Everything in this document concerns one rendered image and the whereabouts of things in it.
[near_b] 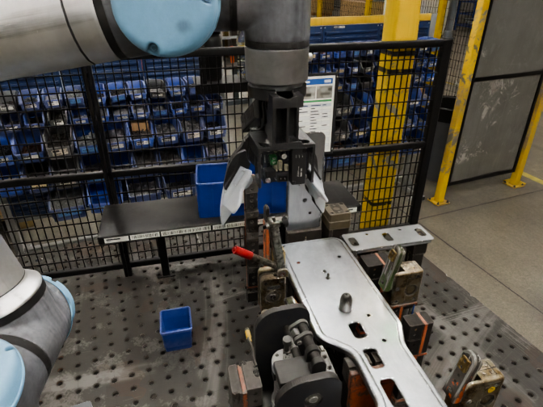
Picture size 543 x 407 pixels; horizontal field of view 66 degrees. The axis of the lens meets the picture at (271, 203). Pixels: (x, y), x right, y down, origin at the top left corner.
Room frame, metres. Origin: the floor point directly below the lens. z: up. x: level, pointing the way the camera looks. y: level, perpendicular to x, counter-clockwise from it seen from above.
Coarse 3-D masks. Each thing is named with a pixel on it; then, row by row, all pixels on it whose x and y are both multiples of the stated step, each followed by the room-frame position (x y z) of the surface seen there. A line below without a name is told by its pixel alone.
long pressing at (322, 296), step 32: (288, 256) 1.04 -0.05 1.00; (320, 256) 1.04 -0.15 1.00; (352, 256) 1.05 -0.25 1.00; (320, 288) 0.89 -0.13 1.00; (352, 288) 0.89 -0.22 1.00; (320, 320) 0.78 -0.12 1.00; (352, 320) 0.78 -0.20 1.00; (384, 320) 0.78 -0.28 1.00; (352, 352) 0.67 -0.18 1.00; (384, 352) 0.67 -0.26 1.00; (416, 384) 0.59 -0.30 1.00
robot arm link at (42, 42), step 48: (0, 0) 0.34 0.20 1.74; (48, 0) 0.34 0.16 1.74; (96, 0) 0.34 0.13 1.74; (144, 0) 0.32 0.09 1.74; (192, 0) 0.33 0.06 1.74; (0, 48) 0.33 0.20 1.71; (48, 48) 0.34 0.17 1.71; (96, 48) 0.34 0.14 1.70; (144, 48) 0.33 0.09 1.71; (192, 48) 0.33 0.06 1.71
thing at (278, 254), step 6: (282, 216) 0.92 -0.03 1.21; (270, 222) 0.89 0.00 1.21; (276, 222) 0.89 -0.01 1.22; (282, 222) 0.90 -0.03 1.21; (264, 228) 0.89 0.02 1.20; (270, 228) 0.88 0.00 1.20; (276, 228) 0.89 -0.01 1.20; (270, 234) 0.90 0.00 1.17; (276, 234) 0.89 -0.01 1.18; (276, 240) 0.89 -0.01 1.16; (276, 246) 0.89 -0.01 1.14; (276, 252) 0.89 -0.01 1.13; (282, 252) 0.89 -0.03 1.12; (276, 258) 0.89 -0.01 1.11; (282, 258) 0.89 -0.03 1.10; (276, 264) 0.89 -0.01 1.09; (282, 264) 0.89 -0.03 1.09; (276, 270) 0.92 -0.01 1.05
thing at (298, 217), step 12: (312, 132) 1.21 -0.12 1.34; (324, 144) 1.21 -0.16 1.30; (324, 156) 1.21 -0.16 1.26; (288, 180) 1.18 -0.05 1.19; (288, 192) 1.19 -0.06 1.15; (300, 192) 1.20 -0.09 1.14; (288, 204) 1.19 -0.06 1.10; (300, 204) 1.20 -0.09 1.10; (312, 204) 1.21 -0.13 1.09; (288, 216) 1.19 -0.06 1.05; (300, 216) 1.20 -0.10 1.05; (312, 216) 1.21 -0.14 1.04; (288, 228) 1.19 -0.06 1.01; (300, 228) 1.20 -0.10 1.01
